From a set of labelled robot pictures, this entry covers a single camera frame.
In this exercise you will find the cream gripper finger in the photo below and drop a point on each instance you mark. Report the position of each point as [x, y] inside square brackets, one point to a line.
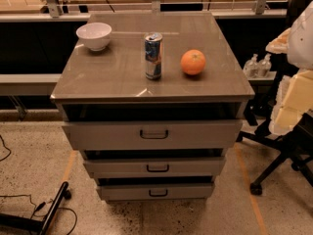
[293, 99]
[280, 44]

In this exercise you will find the redbull can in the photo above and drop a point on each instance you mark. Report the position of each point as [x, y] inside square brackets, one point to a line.
[153, 42]

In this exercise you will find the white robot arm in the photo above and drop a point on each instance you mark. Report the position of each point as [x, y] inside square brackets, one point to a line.
[300, 52]

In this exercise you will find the white bowl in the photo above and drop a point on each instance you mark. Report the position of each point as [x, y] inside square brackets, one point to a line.
[95, 36]

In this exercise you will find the clear sanitizer bottle right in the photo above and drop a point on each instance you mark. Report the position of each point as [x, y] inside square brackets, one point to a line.
[264, 66]

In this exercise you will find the clear sanitizer bottle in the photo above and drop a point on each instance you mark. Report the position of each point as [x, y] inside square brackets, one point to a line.
[264, 66]
[250, 66]

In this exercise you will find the clear sanitizer bottle left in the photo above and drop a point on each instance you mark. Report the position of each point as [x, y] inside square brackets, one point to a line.
[250, 66]

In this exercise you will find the black office chair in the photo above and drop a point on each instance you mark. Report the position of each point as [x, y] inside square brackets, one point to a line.
[297, 145]

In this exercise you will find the orange fruit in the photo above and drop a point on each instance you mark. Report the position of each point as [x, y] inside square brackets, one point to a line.
[193, 62]

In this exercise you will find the top drawer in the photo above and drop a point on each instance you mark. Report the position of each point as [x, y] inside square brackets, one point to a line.
[152, 135]

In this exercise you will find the drawer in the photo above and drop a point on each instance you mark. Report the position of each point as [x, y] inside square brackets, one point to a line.
[152, 135]
[155, 192]
[140, 168]

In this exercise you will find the middle drawer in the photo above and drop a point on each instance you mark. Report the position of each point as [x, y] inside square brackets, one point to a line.
[140, 168]

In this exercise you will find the bottom drawer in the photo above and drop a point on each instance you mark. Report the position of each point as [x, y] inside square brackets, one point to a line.
[155, 192]

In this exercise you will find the grey drawer cabinet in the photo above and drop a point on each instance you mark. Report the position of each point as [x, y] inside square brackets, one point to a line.
[111, 85]

